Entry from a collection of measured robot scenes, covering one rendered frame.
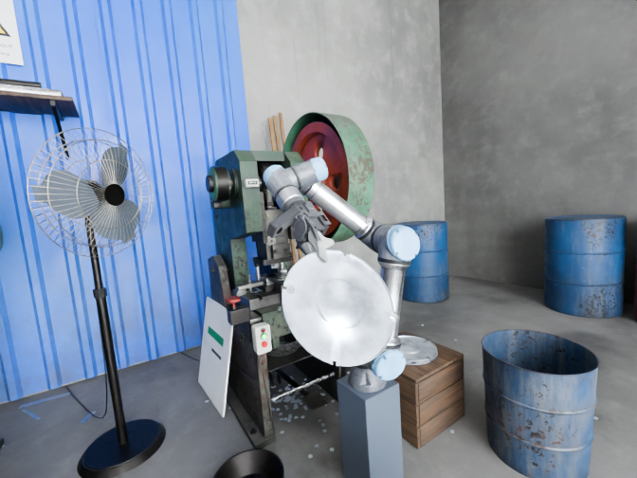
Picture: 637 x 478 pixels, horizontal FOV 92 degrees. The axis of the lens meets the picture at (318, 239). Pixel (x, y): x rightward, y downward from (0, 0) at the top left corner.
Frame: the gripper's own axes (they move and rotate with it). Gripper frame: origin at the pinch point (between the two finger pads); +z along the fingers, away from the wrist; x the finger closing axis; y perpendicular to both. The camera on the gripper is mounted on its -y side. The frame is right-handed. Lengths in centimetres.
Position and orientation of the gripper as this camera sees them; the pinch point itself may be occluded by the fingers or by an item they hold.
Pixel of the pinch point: (320, 259)
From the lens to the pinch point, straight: 79.3
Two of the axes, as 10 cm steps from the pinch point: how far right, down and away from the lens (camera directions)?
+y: 8.0, -1.3, 5.9
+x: -3.7, 6.7, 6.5
